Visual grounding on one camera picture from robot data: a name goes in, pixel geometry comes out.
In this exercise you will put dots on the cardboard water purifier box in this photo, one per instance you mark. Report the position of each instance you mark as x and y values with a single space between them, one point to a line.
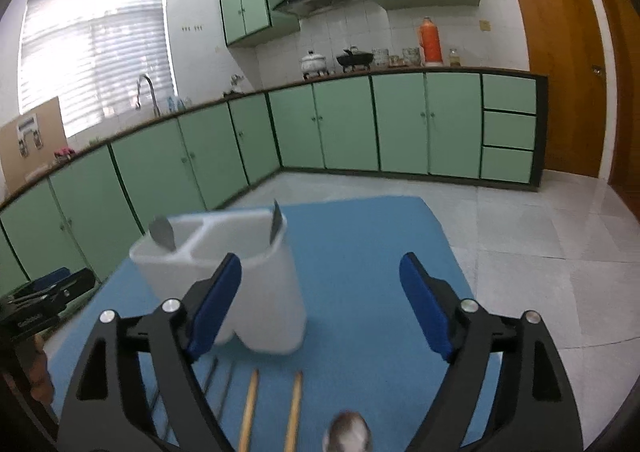
30 147

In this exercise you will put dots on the wooden door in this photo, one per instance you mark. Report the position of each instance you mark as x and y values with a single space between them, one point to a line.
555 57

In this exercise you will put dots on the blue mat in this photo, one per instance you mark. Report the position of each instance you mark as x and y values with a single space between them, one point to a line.
360 242

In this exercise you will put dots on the white window blind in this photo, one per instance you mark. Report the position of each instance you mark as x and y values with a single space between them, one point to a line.
95 47

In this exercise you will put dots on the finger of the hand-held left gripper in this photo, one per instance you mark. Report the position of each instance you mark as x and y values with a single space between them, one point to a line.
70 282

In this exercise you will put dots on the black wok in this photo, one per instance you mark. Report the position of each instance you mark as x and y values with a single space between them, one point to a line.
355 59

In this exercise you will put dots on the white cooking pot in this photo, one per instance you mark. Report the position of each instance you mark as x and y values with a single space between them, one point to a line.
313 63

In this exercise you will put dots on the pink cloth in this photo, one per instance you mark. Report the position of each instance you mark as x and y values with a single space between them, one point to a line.
64 153

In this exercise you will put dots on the grey metal utensil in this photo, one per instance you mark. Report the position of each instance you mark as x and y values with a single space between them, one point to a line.
275 224

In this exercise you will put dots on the small yellow jar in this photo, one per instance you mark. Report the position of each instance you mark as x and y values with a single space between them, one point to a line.
453 57

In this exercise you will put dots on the white utensil holder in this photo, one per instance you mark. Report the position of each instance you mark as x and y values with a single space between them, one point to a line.
265 302

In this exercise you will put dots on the wall sockets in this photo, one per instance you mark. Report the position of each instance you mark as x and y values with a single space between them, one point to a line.
192 28

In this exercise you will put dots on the green lower kitchen cabinets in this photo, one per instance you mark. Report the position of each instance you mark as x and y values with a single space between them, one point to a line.
350 122

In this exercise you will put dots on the metal kitchen faucet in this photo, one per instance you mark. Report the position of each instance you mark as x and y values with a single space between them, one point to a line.
146 87

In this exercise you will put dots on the metal spoon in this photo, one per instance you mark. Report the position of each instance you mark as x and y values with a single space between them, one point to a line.
162 232
347 434

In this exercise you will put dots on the person's left hand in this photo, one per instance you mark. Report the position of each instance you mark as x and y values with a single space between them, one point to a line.
41 372

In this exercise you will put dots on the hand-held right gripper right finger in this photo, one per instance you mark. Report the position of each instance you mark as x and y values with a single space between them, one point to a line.
425 312

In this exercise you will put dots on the bottles beside sink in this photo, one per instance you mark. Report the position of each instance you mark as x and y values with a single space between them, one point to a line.
179 103

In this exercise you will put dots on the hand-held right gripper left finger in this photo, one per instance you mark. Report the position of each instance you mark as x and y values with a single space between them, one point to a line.
215 307

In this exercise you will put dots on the orange thermos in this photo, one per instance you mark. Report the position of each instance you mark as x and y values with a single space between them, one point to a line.
431 42

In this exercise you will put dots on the wooden door frame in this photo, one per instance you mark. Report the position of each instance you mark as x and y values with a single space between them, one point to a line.
622 82

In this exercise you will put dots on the wooden chopstick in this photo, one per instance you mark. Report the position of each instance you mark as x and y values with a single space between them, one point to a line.
250 407
295 407

